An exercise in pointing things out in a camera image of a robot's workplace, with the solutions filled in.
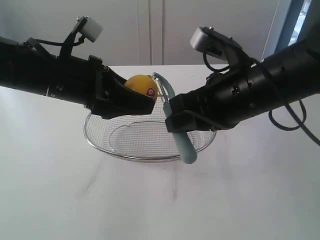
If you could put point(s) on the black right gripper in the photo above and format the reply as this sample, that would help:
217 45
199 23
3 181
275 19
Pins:
222 102

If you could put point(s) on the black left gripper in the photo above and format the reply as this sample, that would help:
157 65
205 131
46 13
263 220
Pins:
97 87

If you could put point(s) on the yellow lemon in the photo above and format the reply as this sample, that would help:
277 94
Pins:
143 84

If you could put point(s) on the teal handled peeler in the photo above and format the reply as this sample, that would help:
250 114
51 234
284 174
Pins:
184 145

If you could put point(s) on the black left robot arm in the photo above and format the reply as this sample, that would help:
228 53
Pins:
30 68

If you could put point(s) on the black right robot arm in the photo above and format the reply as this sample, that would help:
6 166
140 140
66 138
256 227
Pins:
294 72

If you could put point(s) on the wire mesh metal basket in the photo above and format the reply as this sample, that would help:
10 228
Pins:
137 138

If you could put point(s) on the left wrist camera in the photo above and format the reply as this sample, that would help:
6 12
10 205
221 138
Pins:
89 28

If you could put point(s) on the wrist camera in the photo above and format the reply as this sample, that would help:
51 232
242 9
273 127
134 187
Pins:
215 44
89 28

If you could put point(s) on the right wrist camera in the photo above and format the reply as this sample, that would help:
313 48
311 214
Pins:
215 44

